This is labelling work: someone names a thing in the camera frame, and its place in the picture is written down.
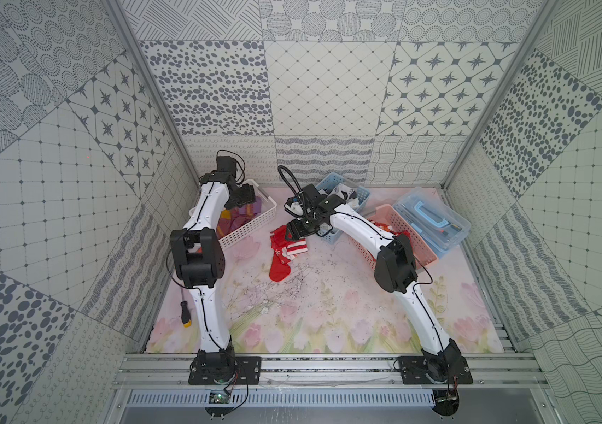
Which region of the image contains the white plastic basket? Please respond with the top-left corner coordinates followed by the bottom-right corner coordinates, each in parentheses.
top-left (184, 179), bottom-right (277, 250)

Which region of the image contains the white sock black pattern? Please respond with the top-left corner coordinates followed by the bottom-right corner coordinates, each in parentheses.
top-left (331, 183), bottom-right (360, 210)

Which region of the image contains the purple striped sock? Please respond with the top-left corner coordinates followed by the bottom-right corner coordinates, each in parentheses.
top-left (231, 196), bottom-right (262, 232)

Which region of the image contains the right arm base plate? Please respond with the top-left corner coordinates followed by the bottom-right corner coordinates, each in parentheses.
top-left (394, 356), bottom-right (473, 385)

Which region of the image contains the maroon purple toe sock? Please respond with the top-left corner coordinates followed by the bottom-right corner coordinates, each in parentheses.
top-left (216, 210), bottom-right (236, 239)

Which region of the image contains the aluminium mounting rail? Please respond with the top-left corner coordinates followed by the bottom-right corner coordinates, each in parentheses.
top-left (113, 353), bottom-right (548, 390)

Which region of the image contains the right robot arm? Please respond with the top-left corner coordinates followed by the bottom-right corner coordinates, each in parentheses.
top-left (285, 185), bottom-right (463, 383)

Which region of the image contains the pink plastic basket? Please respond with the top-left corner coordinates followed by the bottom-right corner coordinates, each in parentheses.
top-left (335, 204), bottom-right (438, 275)

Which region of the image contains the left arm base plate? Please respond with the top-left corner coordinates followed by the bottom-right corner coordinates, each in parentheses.
top-left (189, 353), bottom-right (262, 385)

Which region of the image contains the clear plastic tool box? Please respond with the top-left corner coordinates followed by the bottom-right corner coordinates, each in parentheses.
top-left (394, 187), bottom-right (472, 257)

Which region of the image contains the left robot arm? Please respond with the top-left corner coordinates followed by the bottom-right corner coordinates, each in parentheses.
top-left (170, 150), bottom-right (256, 381)

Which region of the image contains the red patterned sock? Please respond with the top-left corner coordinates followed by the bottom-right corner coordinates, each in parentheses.
top-left (269, 250), bottom-right (291, 283)

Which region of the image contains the red santa striped sock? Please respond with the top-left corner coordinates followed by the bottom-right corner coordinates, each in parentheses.
top-left (270, 225), bottom-right (308, 263)

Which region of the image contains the blue plastic basket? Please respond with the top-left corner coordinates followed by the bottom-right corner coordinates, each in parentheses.
top-left (315, 172), bottom-right (370, 245)

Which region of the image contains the red snowflake sock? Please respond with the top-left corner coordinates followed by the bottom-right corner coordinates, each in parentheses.
top-left (374, 222), bottom-right (410, 238)

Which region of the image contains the black yellow screwdriver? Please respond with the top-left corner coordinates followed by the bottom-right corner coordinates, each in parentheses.
top-left (180, 290), bottom-right (192, 328)

